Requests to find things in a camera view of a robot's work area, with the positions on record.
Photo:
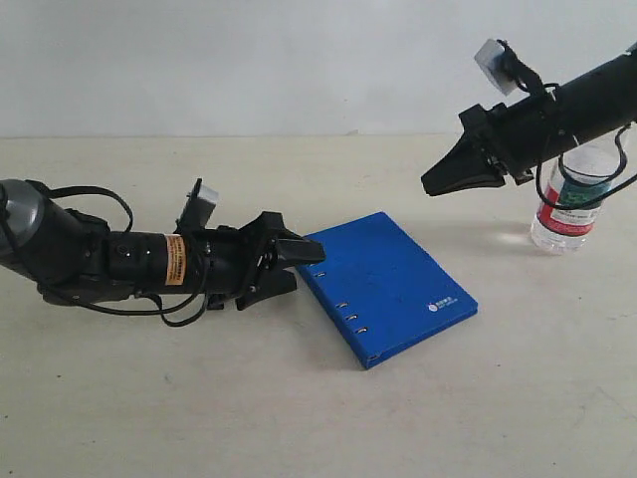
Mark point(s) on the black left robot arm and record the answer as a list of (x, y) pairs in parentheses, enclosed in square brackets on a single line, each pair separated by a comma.
[(76, 259)]

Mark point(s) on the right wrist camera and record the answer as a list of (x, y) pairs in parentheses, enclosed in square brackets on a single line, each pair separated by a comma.
[(490, 58)]

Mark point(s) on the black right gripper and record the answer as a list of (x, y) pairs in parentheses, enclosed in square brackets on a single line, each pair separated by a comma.
[(513, 140)]

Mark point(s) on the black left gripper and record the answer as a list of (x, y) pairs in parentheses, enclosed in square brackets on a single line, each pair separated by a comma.
[(248, 264)]

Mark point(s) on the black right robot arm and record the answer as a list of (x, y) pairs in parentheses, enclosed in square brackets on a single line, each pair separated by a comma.
[(595, 103)]

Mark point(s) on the clear plastic water bottle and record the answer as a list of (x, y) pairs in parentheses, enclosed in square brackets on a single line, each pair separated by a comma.
[(580, 175)]

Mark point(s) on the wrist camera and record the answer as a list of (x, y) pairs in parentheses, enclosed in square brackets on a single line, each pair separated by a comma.
[(490, 58), (200, 204)]

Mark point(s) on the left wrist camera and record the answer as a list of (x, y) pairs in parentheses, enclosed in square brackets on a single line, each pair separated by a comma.
[(200, 204)]

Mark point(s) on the blue ring binder notebook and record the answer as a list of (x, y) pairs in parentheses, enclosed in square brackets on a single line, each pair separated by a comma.
[(382, 290)]

